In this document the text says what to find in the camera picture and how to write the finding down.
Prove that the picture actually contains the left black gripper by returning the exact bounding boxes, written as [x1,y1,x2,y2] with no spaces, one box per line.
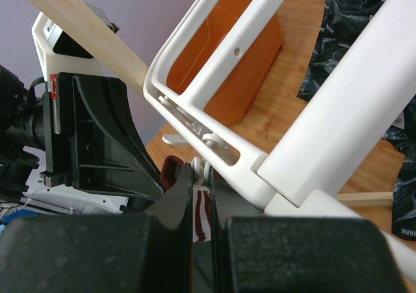
[42,73,164,197]

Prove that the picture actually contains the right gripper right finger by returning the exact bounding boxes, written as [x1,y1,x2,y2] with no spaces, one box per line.
[208,170,407,292]

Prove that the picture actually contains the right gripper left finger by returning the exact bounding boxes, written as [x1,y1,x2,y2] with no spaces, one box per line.
[1,164,193,292]

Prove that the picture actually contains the grey maroon striped sock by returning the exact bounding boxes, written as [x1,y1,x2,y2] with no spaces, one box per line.
[160,155,211,242]

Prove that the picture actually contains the white clip hanger frame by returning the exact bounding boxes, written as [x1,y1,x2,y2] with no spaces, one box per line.
[142,0,416,283]

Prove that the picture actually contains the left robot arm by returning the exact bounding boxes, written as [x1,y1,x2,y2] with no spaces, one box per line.
[1,68,165,214]

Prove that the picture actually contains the orange laundry basket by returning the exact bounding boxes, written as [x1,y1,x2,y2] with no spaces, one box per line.
[166,0,283,128]

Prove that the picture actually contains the wooden drying rack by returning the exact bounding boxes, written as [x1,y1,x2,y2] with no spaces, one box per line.
[28,0,148,95]

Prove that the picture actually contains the dark patterned shorts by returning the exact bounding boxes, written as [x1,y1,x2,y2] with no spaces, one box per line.
[283,0,415,240]

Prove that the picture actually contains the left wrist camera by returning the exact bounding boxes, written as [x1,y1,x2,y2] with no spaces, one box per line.
[31,12,103,81]

